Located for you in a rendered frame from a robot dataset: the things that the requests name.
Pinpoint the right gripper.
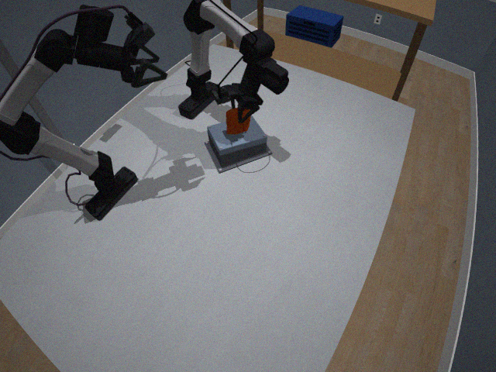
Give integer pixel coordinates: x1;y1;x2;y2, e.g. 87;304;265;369
99;16;167;88

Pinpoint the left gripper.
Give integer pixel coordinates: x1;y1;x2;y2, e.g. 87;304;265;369
215;74;264;123

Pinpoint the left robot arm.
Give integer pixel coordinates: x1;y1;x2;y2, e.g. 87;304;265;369
178;0;289;113

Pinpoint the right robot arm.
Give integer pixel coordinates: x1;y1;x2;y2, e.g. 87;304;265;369
0;10;136;218

